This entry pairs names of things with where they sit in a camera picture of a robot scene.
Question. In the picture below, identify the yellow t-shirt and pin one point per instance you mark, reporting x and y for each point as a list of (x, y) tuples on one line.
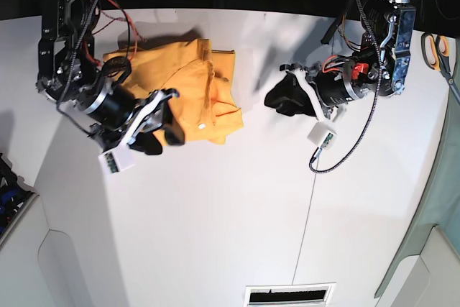
[(205, 108)]

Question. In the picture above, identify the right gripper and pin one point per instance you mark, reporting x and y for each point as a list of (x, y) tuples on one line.
[(123, 119)]

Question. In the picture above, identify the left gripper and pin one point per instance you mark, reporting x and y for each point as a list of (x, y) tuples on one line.
[(344, 79)]

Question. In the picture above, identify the orange handled scissors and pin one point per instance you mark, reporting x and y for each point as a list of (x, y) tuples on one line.
[(436, 55)]

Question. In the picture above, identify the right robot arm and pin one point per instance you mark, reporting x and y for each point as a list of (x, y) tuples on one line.
[(66, 62)]

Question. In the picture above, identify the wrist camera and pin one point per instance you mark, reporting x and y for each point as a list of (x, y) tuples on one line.
[(116, 160), (323, 135)]

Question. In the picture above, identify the bin with blue items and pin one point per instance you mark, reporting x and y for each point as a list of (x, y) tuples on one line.
[(14, 197)]

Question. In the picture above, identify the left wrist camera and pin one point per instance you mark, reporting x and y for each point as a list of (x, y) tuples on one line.
[(323, 135)]

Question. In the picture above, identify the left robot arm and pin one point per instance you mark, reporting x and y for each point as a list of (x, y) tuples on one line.
[(378, 64)]

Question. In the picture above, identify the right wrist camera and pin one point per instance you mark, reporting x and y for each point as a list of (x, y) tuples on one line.
[(116, 160)]

